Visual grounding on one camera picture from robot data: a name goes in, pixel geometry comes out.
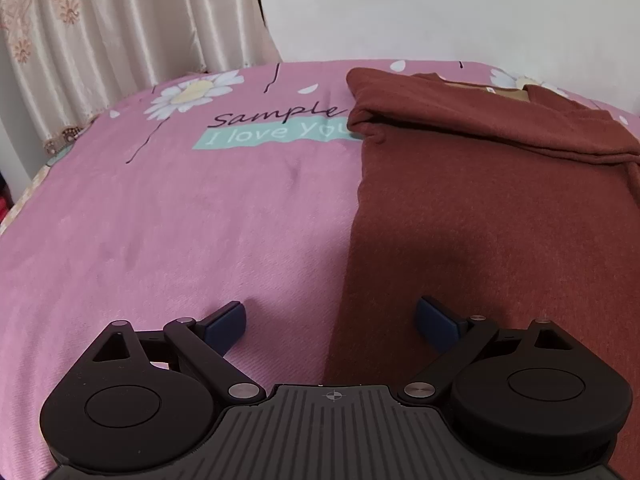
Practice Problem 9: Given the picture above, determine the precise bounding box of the dark red knit sweater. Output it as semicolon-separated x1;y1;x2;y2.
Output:
322;66;640;391

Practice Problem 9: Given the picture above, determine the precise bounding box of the pink floral bed sheet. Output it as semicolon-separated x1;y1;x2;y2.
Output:
0;58;640;480

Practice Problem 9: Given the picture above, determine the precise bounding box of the cream floral satin curtain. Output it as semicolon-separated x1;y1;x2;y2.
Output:
1;0;280;155

